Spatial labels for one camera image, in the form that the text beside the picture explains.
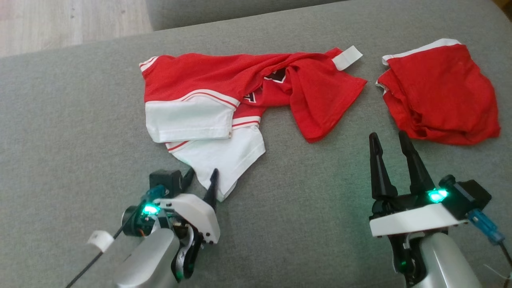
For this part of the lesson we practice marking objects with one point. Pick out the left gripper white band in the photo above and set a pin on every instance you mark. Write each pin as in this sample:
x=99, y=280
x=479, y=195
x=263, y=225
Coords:
x=196, y=212

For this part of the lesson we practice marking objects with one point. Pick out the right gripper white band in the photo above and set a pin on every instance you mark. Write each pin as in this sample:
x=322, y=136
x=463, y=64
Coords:
x=412, y=222

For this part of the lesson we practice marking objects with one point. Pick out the red shorts white trim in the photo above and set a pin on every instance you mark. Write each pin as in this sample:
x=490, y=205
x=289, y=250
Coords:
x=440, y=92

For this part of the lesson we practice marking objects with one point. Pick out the red white basketball jersey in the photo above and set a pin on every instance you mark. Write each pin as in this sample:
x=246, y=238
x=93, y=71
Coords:
x=200, y=76

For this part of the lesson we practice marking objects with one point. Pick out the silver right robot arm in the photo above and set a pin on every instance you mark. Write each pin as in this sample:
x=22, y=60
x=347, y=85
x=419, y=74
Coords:
x=444, y=264

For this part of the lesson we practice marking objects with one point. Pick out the large grey sofa seat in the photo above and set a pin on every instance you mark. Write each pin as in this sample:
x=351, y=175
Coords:
x=280, y=240

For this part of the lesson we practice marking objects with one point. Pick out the grey sofa seat module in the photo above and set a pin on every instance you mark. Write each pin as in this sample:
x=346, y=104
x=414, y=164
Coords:
x=200, y=12

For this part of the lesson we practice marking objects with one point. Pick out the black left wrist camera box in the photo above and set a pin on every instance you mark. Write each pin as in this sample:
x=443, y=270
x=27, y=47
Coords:
x=166, y=180

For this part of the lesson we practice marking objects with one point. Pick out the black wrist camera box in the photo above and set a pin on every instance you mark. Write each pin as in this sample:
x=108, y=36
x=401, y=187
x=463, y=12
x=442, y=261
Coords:
x=166, y=180
x=470, y=198

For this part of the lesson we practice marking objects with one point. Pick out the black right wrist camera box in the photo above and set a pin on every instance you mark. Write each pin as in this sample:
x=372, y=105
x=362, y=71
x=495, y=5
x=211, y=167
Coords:
x=470, y=198

